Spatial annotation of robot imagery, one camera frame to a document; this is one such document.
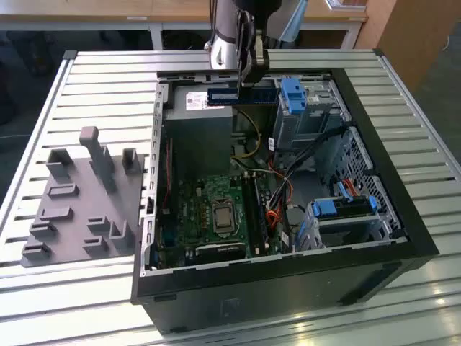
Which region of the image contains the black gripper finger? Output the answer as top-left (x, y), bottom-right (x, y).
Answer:
top-left (236, 9), bottom-right (255, 105)
top-left (251, 28), bottom-right (270, 86)

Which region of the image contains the blue RAM stick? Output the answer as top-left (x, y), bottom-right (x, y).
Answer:
top-left (207, 87), bottom-right (279, 106)

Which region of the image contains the tall blue disk carrier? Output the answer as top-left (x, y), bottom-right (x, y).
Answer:
top-left (282, 77), bottom-right (308, 115)

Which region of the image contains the metal drive cage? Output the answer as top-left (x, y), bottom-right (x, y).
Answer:
top-left (272, 79), bottom-right (352, 153)

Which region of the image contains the grey power supply unit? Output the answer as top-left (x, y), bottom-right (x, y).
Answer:
top-left (164, 86), bottom-right (235, 174)

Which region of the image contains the wooden cabinet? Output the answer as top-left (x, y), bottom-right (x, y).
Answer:
top-left (354, 0), bottom-right (461, 93)

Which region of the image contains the CPU in silver socket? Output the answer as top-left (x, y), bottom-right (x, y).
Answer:
top-left (211, 199), bottom-right (236, 238)

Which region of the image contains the blue disk carrier with disk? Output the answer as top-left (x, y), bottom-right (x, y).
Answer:
top-left (311, 197), bottom-right (379, 221)

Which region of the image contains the green motherboard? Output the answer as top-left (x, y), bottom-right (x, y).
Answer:
top-left (154, 172), bottom-right (285, 270)

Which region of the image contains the metal disk bay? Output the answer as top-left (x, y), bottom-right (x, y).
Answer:
top-left (293, 212), bottom-right (403, 253)

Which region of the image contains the black graphics card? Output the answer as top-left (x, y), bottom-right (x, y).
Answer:
top-left (195, 243), bottom-right (251, 262)

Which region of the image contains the grey parts rack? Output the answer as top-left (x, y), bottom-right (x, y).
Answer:
top-left (21, 125), bottom-right (151, 270)

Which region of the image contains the black PC case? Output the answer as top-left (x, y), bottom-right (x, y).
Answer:
top-left (129, 66), bottom-right (440, 334)

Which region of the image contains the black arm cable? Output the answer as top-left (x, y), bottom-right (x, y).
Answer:
top-left (209, 0), bottom-right (218, 41)

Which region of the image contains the yellow wire bundle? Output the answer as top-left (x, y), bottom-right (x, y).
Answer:
top-left (232, 110), bottom-right (263, 159)

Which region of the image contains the black cable bundle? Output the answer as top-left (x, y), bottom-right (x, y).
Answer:
top-left (284, 126), bottom-right (347, 181)

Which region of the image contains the thin red wire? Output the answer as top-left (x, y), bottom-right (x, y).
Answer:
top-left (161, 138), bottom-right (174, 214)

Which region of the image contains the wooden desk white frame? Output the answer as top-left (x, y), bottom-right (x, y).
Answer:
top-left (0, 0), bottom-right (368, 50)

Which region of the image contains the orange wire bundle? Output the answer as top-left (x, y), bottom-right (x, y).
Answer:
top-left (266, 210), bottom-right (286, 232)

